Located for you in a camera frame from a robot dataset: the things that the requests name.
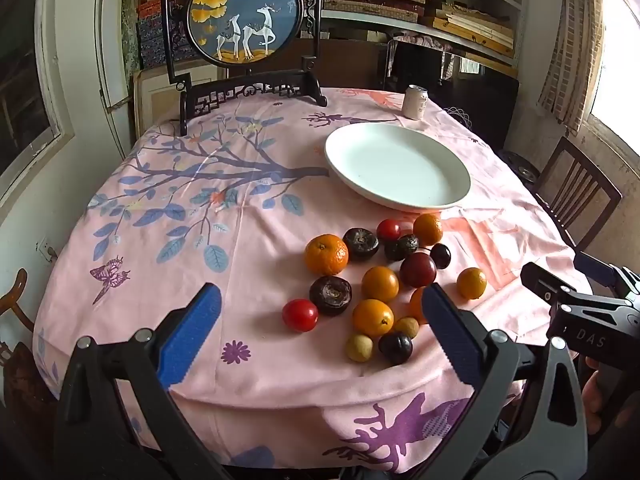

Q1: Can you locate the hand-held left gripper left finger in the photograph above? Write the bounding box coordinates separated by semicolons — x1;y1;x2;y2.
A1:
52;282;236;480

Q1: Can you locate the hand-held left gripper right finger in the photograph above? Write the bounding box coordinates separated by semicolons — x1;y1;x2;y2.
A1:
421;282;589;480

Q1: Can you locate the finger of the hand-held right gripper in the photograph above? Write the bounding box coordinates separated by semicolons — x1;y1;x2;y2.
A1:
573;252;620;287
520;261;577;307

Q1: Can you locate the small orange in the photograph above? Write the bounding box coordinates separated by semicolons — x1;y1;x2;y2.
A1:
352;299;395;337
456;267;488;300
409;286;430;325
361;265;400;303
413;213;444;247

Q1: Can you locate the tan longan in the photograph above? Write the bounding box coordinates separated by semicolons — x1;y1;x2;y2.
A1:
346;335;374;363
393;316;420;339

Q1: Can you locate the red plum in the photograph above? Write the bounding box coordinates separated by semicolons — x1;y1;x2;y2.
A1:
400;252;437;288

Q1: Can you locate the dark brown passion fruit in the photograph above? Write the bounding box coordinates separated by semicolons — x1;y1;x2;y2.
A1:
309;275;353;317
342;227;380;262
384;234;420;262

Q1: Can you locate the red cherry tomato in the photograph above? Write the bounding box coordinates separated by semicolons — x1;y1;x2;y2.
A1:
376;218;402;242
282;298;319;333

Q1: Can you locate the large orange mandarin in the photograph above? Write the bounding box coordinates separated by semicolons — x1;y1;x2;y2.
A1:
304;234;349;277

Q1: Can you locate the white plate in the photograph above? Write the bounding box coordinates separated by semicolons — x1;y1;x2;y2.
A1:
324;122;472;212

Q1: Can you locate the person's right hand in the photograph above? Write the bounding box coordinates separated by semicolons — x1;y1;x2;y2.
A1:
581;357;640;437

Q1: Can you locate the dark wooden slatted chair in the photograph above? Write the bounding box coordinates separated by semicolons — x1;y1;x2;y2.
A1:
530;136;623;251

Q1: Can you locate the pink printed tablecloth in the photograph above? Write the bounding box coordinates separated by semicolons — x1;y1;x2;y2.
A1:
32;87;593;473

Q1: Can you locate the dark round metal object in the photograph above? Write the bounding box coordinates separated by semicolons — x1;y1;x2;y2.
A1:
502;150;541;186

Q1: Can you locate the curved brown wooden chair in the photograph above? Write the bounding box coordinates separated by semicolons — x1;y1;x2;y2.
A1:
0;267;57;411

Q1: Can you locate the black glossy cabinet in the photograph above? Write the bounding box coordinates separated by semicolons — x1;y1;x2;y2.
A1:
387;40;521;151

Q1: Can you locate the black bag with white print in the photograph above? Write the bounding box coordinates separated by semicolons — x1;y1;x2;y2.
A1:
445;106;474;129

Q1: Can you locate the bright window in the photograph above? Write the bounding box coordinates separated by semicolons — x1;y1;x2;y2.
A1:
590;0;640;132

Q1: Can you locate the white beverage can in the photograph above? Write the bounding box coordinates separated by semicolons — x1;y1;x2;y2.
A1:
403;85;429;121

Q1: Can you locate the checkered beige curtain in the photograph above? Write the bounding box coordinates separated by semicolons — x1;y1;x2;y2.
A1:
537;0;607;136

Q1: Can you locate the stack of wooden flat boxes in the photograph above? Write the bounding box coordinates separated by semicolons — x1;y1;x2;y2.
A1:
432;2;516;59

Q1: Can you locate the white-framed window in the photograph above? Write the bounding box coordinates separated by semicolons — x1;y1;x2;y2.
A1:
0;0;77;202

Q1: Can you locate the brown cardboard box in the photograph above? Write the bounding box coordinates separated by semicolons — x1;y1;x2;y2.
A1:
300;37;391;91

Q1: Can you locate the white leaning board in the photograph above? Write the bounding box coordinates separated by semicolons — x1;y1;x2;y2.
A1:
95;0;137;108

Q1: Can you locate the stack of patterned fabric boxes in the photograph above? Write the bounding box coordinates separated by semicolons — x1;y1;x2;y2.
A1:
135;0;201;68

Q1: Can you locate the round embroidered deer screen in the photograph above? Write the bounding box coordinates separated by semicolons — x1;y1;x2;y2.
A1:
160;0;328;137

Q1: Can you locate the white wall shelf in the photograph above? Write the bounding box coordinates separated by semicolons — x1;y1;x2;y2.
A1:
320;0;526;68

